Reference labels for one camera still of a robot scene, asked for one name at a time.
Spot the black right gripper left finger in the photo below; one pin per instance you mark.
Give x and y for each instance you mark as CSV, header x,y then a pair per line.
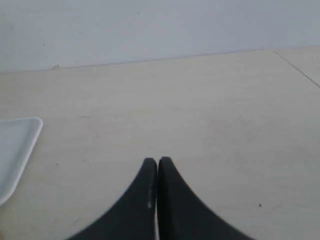
x,y
132,217

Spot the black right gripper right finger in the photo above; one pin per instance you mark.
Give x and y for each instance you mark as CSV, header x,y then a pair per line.
x,y
181,215

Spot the white plastic tray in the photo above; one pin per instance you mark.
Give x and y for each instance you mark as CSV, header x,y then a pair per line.
x,y
18,138

